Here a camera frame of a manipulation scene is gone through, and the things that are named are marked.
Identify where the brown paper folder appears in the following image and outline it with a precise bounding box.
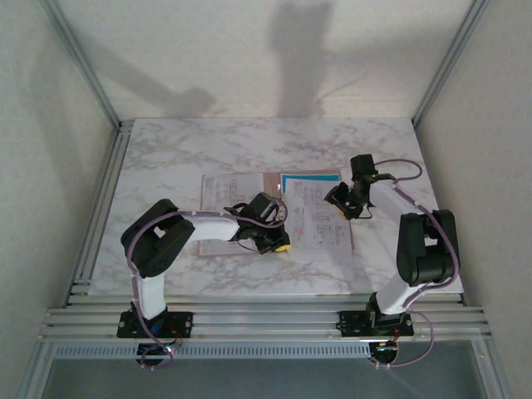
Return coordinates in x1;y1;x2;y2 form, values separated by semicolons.
198;167;357;259

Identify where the blue bordered paper sheet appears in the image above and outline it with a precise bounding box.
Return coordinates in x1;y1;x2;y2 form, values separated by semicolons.
279;172;340;196

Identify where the aluminium rail bed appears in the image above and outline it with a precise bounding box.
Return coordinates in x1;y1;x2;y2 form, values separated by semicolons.
37;293;495;346

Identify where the grey slotted cable duct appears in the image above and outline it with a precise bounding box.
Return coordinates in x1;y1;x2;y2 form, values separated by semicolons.
53;342;373;360

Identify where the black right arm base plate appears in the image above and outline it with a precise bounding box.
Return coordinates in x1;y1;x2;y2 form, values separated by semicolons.
339;309;415;338

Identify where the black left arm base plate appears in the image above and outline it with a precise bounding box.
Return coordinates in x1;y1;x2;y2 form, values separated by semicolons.
116;310;195;339

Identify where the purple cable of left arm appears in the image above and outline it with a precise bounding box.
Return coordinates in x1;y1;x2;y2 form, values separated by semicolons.
126;200;288;371

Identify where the aluminium frame post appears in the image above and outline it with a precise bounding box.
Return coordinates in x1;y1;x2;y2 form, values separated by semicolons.
39;0;124;130
15;341;57;399
410;0;494;126
476;338;513;399

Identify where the aluminium side rail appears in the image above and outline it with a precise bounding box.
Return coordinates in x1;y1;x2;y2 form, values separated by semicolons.
64;120;134;308

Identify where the aluminium lower frame post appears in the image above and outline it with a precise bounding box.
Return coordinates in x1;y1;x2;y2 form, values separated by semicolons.
476;338;513;399
15;341;57;399

